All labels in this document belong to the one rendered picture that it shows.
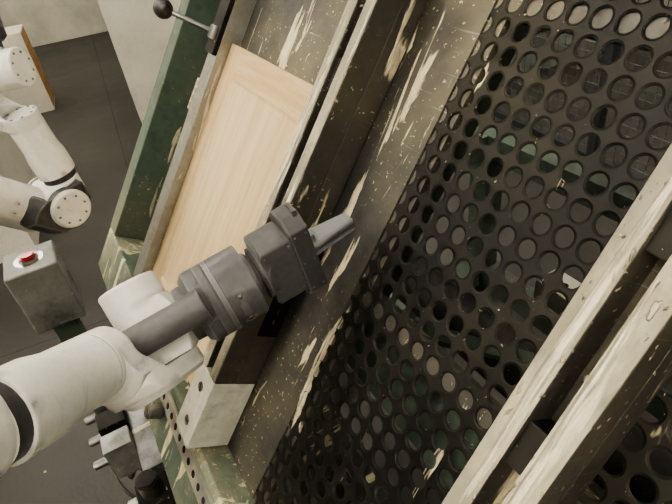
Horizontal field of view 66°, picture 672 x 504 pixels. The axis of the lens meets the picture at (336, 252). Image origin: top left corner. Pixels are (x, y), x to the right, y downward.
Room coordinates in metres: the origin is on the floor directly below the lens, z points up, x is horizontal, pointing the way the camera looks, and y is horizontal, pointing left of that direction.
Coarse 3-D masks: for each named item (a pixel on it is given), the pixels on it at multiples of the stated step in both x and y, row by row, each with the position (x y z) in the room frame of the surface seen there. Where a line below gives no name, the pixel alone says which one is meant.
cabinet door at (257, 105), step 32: (256, 64) 0.96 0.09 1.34; (224, 96) 1.02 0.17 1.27; (256, 96) 0.91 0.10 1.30; (288, 96) 0.82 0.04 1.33; (224, 128) 0.97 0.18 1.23; (256, 128) 0.86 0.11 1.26; (288, 128) 0.78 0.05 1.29; (192, 160) 1.02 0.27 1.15; (224, 160) 0.91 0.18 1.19; (256, 160) 0.81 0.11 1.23; (192, 192) 0.96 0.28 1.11; (224, 192) 0.86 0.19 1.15; (256, 192) 0.77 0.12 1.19; (192, 224) 0.90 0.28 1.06; (224, 224) 0.80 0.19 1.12; (256, 224) 0.72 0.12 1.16; (160, 256) 0.96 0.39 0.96; (192, 256) 0.85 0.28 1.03
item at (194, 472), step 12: (168, 396) 0.61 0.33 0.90; (168, 408) 0.60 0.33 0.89; (168, 420) 0.58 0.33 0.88; (180, 432) 0.54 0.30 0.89; (180, 444) 0.52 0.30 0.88; (192, 456) 0.49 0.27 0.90; (192, 468) 0.47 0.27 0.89; (192, 480) 0.46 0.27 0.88; (204, 480) 0.44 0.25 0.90; (204, 492) 0.43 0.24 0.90
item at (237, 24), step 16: (240, 0) 1.10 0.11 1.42; (256, 0) 1.12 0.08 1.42; (240, 16) 1.10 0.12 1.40; (224, 32) 1.09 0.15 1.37; (240, 32) 1.10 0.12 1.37; (224, 48) 1.08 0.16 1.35; (208, 64) 1.09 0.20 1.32; (224, 64) 1.08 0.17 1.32; (208, 80) 1.06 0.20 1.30; (208, 96) 1.06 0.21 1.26; (192, 112) 1.07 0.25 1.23; (192, 128) 1.04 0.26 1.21; (192, 144) 1.03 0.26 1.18; (176, 160) 1.04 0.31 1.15; (176, 176) 1.01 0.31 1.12; (176, 192) 1.01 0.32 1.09; (160, 208) 1.01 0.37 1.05; (160, 224) 0.99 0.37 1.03; (144, 240) 1.01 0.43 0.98; (160, 240) 0.98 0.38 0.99; (144, 256) 0.98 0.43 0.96
